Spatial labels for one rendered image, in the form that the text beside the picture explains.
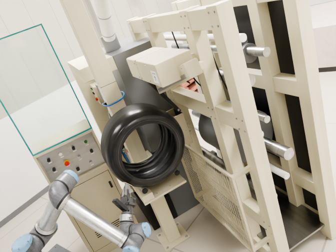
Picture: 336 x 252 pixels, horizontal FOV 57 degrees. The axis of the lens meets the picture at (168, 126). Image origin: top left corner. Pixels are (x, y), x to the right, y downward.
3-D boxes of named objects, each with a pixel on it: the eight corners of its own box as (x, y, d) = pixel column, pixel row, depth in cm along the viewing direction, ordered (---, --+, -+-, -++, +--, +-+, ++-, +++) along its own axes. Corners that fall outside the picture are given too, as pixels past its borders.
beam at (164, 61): (132, 77, 238) (124, 58, 232) (160, 64, 245) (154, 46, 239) (162, 88, 184) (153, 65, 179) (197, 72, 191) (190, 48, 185)
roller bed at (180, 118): (169, 143, 283) (159, 114, 271) (183, 136, 287) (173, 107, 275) (179, 150, 265) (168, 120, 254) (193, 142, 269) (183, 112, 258)
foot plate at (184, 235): (156, 236, 312) (155, 234, 311) (178, 222, 319) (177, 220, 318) (166, 252, 289) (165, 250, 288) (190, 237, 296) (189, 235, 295)
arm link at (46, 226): (24, 240, 226) (51, 176, 187) (39, 223, 241) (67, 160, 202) (42, 251, 226) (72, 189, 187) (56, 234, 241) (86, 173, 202)
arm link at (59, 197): (41, 189, 177) (139, 253, 177) (54, 176, 188) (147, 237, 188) (36, 201, 183) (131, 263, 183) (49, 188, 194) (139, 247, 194)
